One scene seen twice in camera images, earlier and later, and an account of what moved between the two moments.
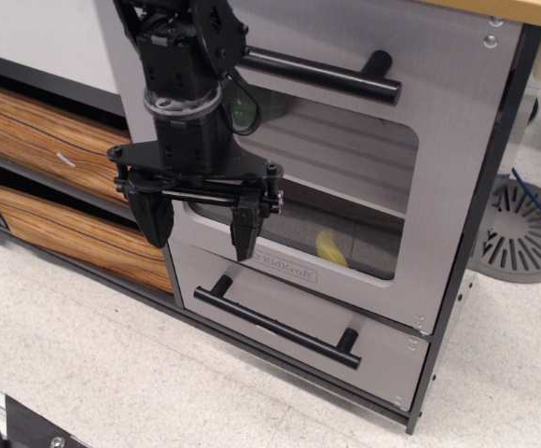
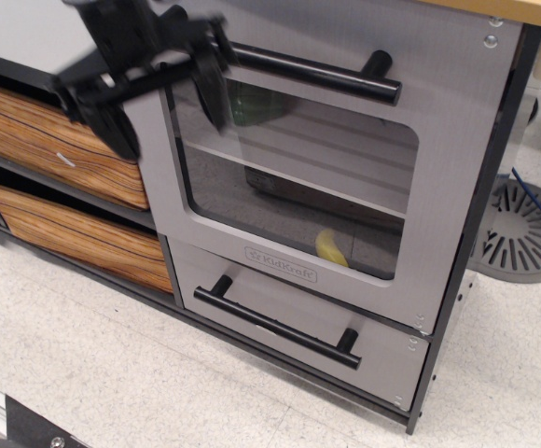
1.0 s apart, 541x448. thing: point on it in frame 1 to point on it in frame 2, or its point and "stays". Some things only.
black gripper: x=198 y=158 to x=126 y=39
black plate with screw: x=25 y=427 stays
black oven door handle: x=373 y=83 stays
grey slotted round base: x=516 y=240 stays
